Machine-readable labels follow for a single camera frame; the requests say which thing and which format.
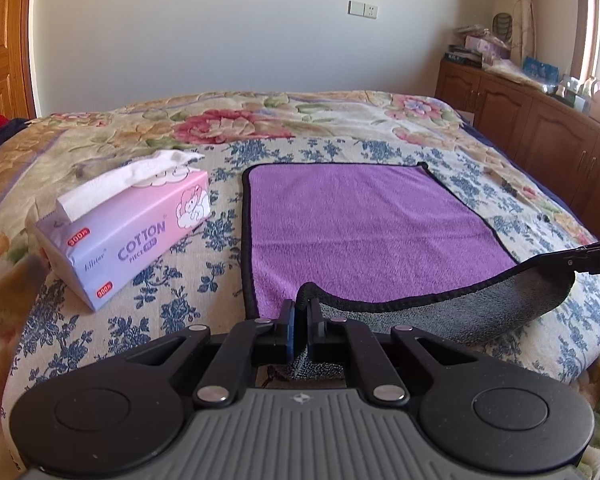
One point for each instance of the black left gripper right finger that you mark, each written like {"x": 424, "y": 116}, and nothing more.
{"x": 387, "y": 369}

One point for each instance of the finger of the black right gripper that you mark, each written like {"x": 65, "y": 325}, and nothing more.
{"x": 583, "y": 259}

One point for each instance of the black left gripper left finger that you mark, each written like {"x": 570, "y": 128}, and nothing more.
{"x": 219, "y": 369}

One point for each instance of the purple and grey towel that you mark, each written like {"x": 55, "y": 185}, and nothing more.
{"x": 385, "y": 245}

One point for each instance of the blue floral white cloth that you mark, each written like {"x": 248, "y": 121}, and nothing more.
{"x": 367, "y": 220}

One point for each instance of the brown wooden cabinet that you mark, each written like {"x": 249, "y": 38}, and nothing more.
{"x": 467, "y": 89}

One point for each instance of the pink cotton tissue pack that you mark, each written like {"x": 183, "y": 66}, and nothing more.
{"x": 108, "y": 229}

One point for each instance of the blue packet on cabinet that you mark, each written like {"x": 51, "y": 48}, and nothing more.
{"x": 543, "y": 72}

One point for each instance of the white plastic bag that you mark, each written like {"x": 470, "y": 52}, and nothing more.
{"x": 510, "y": 71}

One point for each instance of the pink box on cabinet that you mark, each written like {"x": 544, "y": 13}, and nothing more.
{"x": 489, "y": 46}

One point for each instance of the black book on cabinet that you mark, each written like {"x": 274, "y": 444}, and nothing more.
{"x": 460, "y": 55}

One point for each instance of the floral beige bed blanket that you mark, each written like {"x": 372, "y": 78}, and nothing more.
{"x": 230, "y": 115}

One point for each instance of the patterned beige curtain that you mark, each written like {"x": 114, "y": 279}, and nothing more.
{"x": 523, "y": 42}

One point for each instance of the white wall socket switch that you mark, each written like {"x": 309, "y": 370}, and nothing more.
{"x": 363, "y": 10}

